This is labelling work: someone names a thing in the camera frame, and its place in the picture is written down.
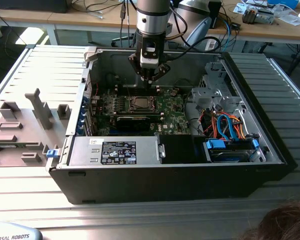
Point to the black stand leg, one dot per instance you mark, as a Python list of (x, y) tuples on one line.
[(299, 52)]

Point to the black equipment box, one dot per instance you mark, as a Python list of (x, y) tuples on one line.
[(27, 5)]

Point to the grey power supply unit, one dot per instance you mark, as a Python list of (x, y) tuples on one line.
[(85, 152)]

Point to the grey parts rack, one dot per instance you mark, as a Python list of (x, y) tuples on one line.
[(27, 125)]

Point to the brown-haired person's head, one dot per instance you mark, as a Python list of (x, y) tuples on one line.
[(285, 222)]

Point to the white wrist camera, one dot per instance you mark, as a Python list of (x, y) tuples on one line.
[(148, 62)]

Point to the round coin battery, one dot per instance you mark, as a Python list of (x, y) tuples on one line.
[(174, 91)]

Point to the white power adapter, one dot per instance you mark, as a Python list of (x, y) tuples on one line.
[(211, 45)]

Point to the clear plastic bag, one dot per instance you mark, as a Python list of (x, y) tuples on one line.
[(292, 18)]

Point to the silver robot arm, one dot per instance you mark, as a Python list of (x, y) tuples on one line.
[(152, 22)]

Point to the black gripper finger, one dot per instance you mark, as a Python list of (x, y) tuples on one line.
[(161, 71), (138, 68)]

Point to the black PC case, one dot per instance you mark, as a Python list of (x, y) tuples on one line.
[(140, 185)]

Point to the silver metal device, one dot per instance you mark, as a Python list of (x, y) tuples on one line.
[(266, 17)]

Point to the blue cardboard box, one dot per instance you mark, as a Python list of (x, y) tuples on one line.
[(283, 3)]

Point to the pale blue teach pendant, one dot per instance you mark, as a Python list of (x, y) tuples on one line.
[(15, 233)]

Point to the CPU cooler with fins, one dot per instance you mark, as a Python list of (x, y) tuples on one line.
[(250, 16)]

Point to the black graphics card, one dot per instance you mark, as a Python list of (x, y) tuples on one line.
[(132, 123)]

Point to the metal drive cage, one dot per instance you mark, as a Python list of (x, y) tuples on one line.
[(215, 98)]

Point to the hard disk in blue carrier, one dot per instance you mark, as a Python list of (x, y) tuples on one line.
[(230, 156)]

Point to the CPU socket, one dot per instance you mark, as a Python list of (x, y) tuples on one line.
[(129, 110)]

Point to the wooden desk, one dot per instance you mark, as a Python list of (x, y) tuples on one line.
[(65, 17), (265, 32)]

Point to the green motherboard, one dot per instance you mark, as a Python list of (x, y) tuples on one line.
[(175, 117)]

